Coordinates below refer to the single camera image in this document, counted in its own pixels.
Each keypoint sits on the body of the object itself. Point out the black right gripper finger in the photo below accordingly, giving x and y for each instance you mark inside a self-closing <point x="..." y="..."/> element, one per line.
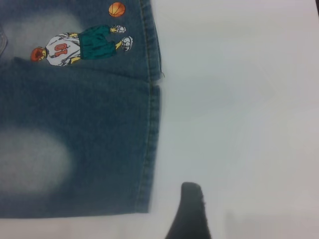
<point x="190" y="216"/>

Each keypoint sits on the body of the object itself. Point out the blue denim shorts basketball print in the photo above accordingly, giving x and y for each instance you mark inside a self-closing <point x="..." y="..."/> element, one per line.
<point x="99" y="99"/>

